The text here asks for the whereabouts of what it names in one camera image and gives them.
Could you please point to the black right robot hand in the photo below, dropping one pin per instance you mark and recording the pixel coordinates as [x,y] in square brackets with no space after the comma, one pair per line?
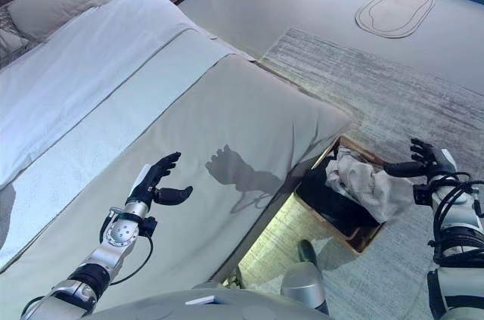
[435,163]

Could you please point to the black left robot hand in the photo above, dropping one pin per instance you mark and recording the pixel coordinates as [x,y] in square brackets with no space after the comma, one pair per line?
[145,187]

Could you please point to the beige garment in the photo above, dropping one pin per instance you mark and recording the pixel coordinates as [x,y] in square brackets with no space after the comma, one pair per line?
[363,184]

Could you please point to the black garment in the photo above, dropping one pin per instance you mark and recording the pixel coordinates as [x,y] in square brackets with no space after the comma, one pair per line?
[329,202]

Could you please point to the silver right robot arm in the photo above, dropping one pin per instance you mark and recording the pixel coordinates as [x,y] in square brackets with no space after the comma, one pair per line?
[453,221]

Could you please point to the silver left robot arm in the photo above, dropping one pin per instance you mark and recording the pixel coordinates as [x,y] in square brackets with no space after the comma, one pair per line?
[117,237]

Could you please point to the bed with grey bedspread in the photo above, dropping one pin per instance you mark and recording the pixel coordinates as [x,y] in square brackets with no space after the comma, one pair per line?
[170,146]

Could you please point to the brown wicker basket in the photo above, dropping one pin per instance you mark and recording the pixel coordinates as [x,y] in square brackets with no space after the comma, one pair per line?
[340,233]

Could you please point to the grey textured area rug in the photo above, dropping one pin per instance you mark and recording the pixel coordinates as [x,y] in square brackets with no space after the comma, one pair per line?
[378,108]

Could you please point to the small white chest label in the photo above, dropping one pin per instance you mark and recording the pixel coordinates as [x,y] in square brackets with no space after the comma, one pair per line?
[206,301]

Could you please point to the white duvet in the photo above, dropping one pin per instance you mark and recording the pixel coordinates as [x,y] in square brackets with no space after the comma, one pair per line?
[75,63]

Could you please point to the green right robot foot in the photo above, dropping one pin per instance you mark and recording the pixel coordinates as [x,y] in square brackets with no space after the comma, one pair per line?
[307,252]

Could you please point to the small grey floor mat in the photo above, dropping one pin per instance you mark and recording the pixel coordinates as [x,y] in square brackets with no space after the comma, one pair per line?
[395,10]

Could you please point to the silver right robot leg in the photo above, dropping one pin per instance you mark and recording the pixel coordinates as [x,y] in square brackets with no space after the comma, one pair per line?
[302,286]

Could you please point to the patterned decorative cushion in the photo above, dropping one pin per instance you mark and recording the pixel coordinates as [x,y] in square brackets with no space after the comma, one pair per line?
[9,36]

